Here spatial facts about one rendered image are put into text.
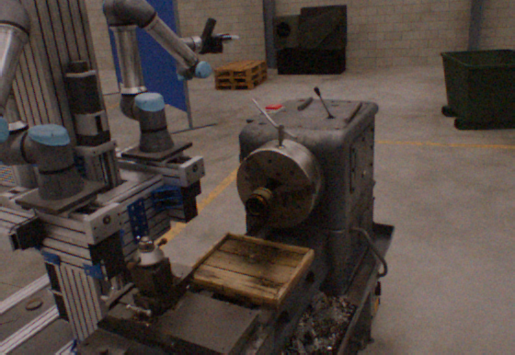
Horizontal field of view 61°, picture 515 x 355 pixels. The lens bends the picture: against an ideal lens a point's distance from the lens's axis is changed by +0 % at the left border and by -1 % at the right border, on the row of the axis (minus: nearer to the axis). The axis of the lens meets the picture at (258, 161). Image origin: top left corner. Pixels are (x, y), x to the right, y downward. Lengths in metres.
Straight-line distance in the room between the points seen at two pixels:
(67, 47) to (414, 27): 10.09
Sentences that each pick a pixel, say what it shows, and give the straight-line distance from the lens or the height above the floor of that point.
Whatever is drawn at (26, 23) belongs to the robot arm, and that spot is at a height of 1.72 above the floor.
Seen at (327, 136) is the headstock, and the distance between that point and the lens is 1.66.
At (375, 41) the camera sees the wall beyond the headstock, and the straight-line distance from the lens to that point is 11.47.
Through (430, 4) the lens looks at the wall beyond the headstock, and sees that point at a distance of 11.35.
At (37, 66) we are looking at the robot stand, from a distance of 1.78.
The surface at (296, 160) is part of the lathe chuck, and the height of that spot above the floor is 1.20.
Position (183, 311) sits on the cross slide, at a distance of 1.26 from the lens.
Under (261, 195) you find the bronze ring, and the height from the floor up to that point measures 1.11.
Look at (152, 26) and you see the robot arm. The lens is 1.89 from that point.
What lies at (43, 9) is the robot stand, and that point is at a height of 1.76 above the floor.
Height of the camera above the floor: 1.74
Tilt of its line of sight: 20 degrees down
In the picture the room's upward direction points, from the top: 4 degrees counter-clockwise
